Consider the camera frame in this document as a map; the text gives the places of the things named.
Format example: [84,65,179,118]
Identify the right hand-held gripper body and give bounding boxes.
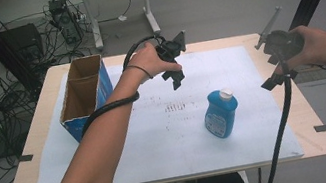
[247,2,308,69]

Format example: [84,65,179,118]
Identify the black left wrist band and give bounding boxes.
[124,61,154,84]

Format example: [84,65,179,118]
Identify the black corrugated right gripper cable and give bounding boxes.
[241,58,311,183]

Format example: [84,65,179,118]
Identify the person's left hand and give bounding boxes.
[117,36,184,88]

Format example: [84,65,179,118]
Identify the white table mat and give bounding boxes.
[13,35,305,183]

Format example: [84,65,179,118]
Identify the white desk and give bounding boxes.
[61,0,190,56]

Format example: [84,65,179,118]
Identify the person's right hand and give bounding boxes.
[266,21,326,80]

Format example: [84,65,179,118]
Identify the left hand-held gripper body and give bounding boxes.
[153,30,191,68]

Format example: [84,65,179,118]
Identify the computer tower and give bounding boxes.
[47,0,84,48]

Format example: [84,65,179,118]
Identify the black equipment case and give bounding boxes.
[0,21,47,66]

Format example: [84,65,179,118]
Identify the blue bottle with white cap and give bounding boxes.
[199,86,245,141]

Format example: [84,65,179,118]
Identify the dark floor mat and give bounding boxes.
[289,59,326,86]

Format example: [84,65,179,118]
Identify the blue cardboard box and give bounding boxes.
[49,53,122,146]

